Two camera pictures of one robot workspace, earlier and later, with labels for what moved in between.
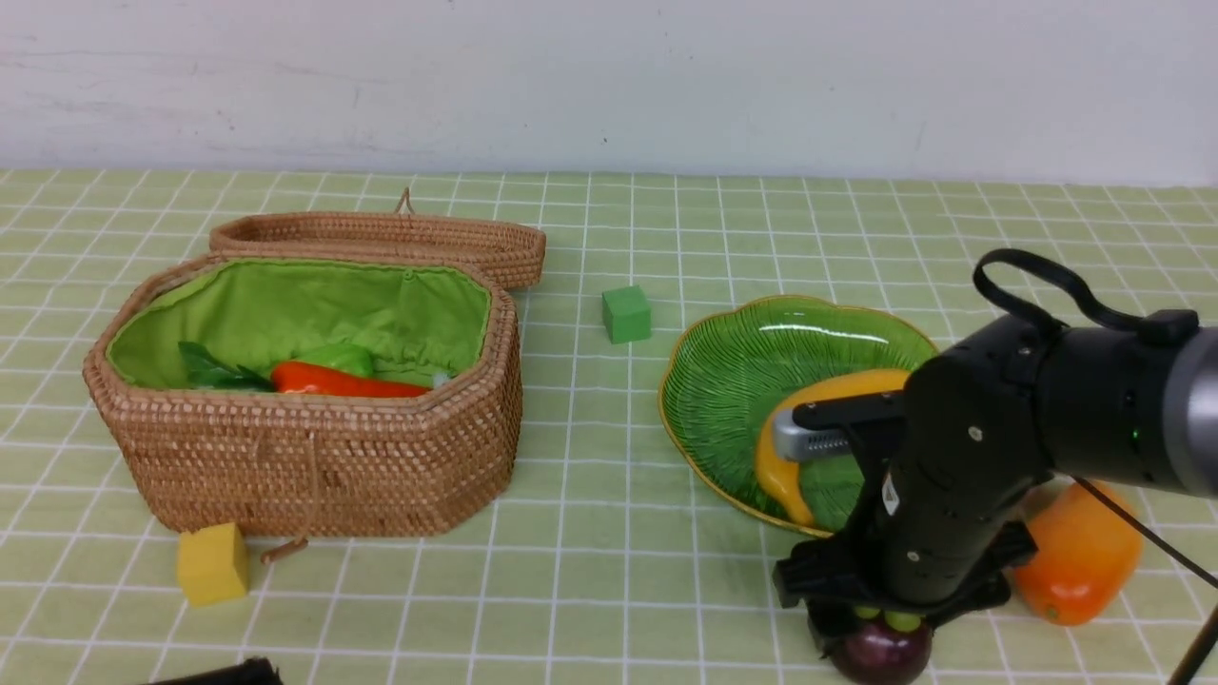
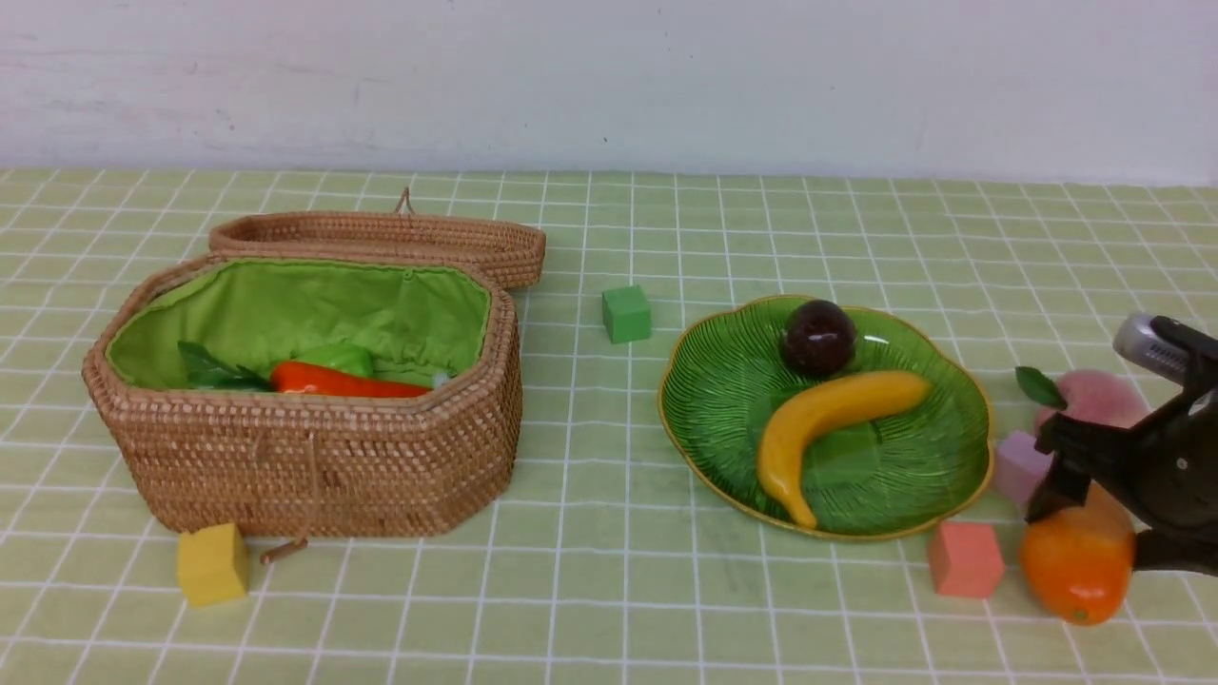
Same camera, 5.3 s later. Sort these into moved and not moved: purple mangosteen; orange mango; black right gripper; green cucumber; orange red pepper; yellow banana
Moved: black right gripper; purple mangosteen
Not moved: green cucumber; orange mango; orange red pepper; yellow banana
